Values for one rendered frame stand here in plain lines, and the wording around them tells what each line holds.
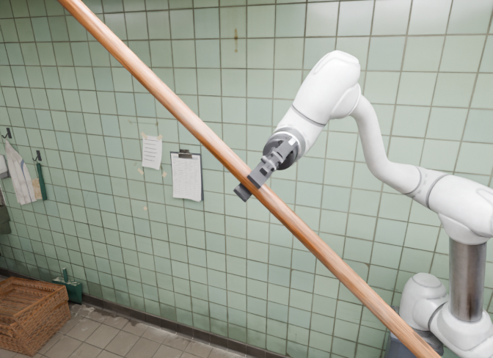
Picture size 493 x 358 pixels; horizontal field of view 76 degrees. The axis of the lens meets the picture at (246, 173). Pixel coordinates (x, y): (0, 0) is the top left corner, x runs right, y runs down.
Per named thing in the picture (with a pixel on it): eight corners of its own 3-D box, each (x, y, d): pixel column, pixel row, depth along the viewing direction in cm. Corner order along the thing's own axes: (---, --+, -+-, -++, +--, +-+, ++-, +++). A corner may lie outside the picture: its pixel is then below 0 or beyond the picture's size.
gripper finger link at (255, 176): (270, 175, 59) (273, 172, 59) (258, 189, 53) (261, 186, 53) (258, 163, 59) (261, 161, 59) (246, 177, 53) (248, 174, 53)
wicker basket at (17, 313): (22, 346, 229) (12, 317, 220) (-40, 333, 240) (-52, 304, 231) (70, 299, 274) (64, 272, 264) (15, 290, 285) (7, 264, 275)
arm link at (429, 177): (403, 156, 109) (437, 169, 98) (434, 169, 117) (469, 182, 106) (386, 191, 112) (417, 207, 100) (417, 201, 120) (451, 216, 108)
